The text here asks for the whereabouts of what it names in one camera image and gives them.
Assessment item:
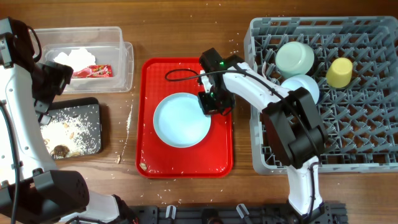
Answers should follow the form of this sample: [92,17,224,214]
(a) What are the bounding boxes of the light blue plate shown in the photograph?
[153,93,211,148]

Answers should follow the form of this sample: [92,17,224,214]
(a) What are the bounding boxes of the red snack wrapper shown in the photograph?
[72,65,113,78]

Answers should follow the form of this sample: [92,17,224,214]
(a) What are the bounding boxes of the white plastic fork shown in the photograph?
[261,62,267,78]

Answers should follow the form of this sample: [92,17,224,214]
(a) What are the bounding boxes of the light blue bowl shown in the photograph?
[281,75,320,104]

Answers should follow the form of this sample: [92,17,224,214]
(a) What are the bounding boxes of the mint green bowl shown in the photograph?
[275,42,315,79]

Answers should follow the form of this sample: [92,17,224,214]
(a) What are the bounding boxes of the yellow plastic cup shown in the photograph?
[326,58,353,88]

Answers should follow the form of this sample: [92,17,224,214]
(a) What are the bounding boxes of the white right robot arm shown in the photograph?
[198,48,328,222]

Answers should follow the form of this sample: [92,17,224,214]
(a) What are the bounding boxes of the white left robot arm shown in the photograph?
[1,17,125,223]

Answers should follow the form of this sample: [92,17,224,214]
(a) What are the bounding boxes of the grey dishwasher rack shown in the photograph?
[244,16,397,172]

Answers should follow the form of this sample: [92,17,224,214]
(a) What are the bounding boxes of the crumpled white napkin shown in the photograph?
[54,48,96,72]

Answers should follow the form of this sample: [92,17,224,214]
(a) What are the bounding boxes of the black tray bin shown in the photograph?
[39,96,103,161]

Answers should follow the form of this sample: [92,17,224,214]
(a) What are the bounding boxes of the red plastic tray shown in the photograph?
[136,58,233,179]

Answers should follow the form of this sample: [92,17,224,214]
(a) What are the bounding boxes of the clear plastic bin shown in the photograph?
[35,27,134,94]

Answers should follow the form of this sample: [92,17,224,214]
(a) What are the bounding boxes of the food scrap on tray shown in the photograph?
[139,163,147,171]

